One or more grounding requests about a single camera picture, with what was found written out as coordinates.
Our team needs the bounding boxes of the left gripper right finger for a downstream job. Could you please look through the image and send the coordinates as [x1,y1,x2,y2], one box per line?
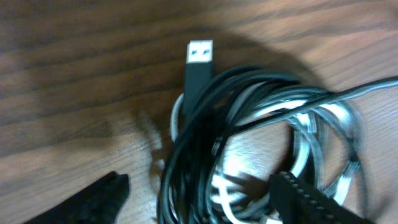
[269,172,372,224]

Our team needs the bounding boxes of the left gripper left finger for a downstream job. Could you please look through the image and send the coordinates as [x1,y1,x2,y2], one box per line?
[25,171,130,224]

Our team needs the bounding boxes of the white USB cable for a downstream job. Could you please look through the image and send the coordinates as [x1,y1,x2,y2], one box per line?
[170,93,358,224]

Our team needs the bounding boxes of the black USB cable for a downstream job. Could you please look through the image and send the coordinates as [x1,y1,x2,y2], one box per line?
[157,39,398,224]

